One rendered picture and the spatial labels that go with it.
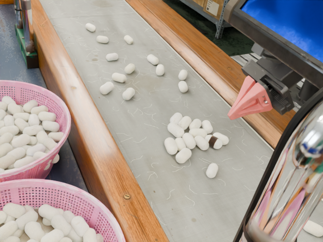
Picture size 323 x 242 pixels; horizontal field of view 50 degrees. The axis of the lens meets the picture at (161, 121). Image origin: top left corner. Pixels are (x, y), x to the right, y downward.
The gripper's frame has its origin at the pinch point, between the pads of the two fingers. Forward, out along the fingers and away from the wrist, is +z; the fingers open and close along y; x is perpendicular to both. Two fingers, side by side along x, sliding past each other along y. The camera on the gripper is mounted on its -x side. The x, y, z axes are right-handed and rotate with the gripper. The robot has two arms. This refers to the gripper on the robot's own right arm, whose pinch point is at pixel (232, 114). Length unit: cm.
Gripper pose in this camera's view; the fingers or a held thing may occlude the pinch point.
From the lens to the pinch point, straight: 64.9
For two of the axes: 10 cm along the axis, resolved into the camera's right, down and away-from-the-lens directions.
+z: -7.7, 6.3, 0.6
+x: 4.6, 5.0, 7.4
